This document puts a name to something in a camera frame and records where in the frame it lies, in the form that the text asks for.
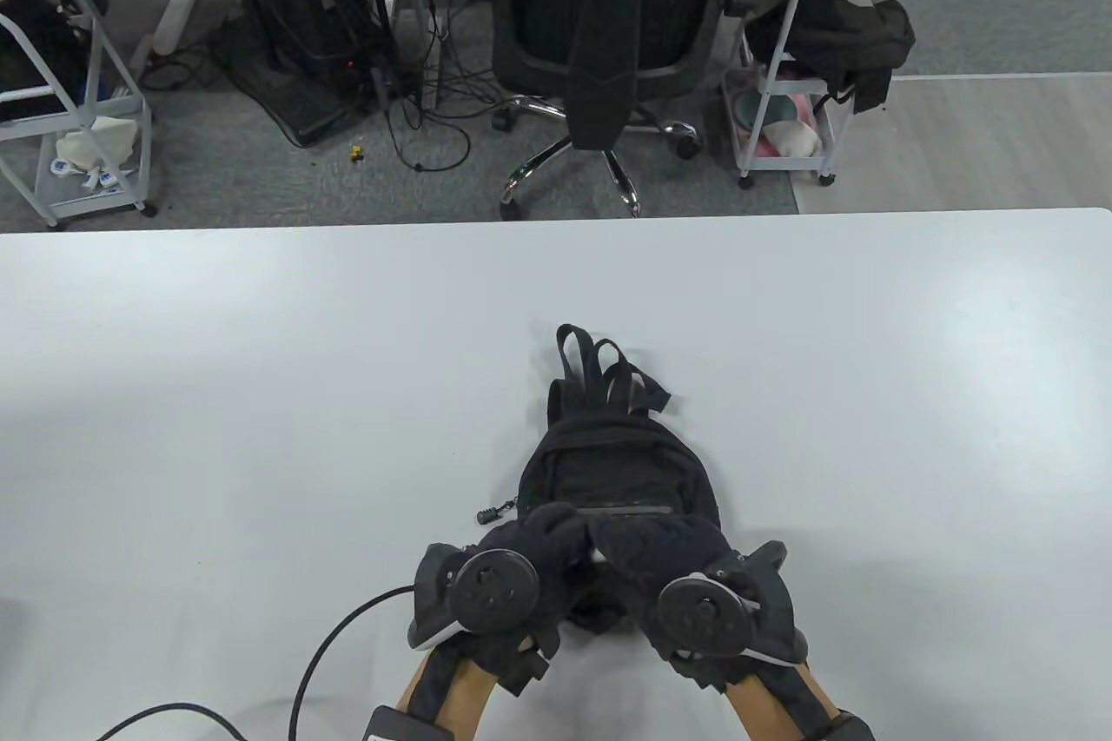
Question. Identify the black bag on cart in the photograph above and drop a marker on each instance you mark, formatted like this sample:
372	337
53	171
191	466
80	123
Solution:
834	29

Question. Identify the white crumpled bag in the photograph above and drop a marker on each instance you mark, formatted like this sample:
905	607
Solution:
95	137

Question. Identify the person's right forearm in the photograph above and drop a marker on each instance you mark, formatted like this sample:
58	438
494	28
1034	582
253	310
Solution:
764	711

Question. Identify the black wrist-mounted box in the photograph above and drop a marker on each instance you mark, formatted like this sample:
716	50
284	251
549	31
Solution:
404	726
847	728

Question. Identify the person's left hand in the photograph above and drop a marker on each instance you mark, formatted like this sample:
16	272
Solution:
547	550

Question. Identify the white rolling cart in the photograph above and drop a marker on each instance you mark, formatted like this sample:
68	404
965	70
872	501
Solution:
782	37

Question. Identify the black round tracking controller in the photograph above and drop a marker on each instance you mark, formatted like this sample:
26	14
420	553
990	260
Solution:
708	615
495	589

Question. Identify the black bag in rack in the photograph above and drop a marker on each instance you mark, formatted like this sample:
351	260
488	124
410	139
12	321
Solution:
35	46

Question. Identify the person's right hand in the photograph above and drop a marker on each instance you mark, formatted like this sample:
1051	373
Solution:
660	550

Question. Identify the white plush item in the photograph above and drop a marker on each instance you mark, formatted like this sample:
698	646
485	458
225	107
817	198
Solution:
792	138

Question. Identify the person's left forearm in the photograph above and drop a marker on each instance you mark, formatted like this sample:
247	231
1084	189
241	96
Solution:
465	702

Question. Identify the teal bowl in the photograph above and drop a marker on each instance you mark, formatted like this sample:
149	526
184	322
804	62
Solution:
764	111

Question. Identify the pink cloth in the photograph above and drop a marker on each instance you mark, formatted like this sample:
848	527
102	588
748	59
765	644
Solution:
810	109

